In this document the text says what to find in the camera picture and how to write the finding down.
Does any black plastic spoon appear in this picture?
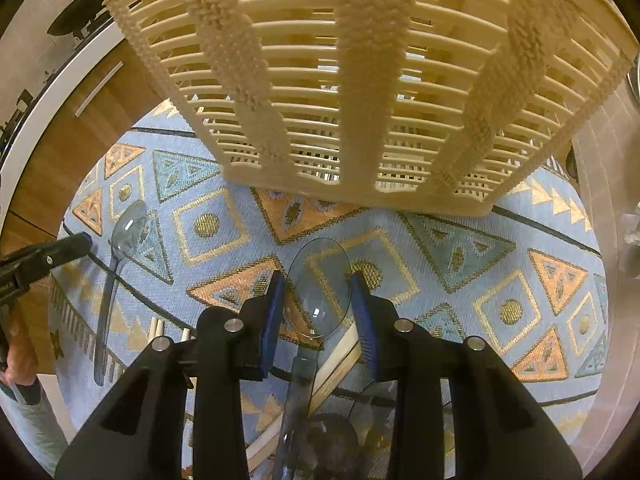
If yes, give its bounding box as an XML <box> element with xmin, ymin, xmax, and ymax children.
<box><xmin>299</xmin><ymin>413</ymin><xmax>360</xmax><ymax>479</ymax></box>

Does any clear plastic spoon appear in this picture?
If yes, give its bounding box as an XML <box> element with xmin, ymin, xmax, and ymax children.
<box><xmin>273</xmin><ymin>237</ymin><xmax>350</xmax><ymax>479</ymax></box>
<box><xmin>93</xmin><ymin>200</ymin><xmax>148</xmax><ymax>387</ymax></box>

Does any person's left hand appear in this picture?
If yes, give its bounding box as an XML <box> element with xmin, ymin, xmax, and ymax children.
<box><xmin>1</xmin><ymin>301</ymin><xmax>39</xmax><ymax>387</ymax></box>

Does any patterned blue tablecloth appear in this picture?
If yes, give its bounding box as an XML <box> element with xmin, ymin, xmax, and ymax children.
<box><xmin>50</xmin><ymin>103</ymin><xmax>608</xmax><ymax>479</ymax></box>

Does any white countertop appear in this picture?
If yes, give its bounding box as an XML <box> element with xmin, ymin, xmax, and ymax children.
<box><xmin>1</xmin><ymin>22</ymin><xmax>125</xmax><ymax>223</ymax></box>

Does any black wok with lid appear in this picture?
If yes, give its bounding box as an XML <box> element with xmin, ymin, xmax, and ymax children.
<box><xmin>47</xmin><ymin>0</ymin><xmax>107</xmax><ymax>41</ymax></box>

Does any beige plastic utensil basket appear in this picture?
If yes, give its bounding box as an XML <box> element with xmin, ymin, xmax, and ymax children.
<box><xmin>103</xmin><ymin>0</ymin><xmax>639</xmax><ymax>216</ymax></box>

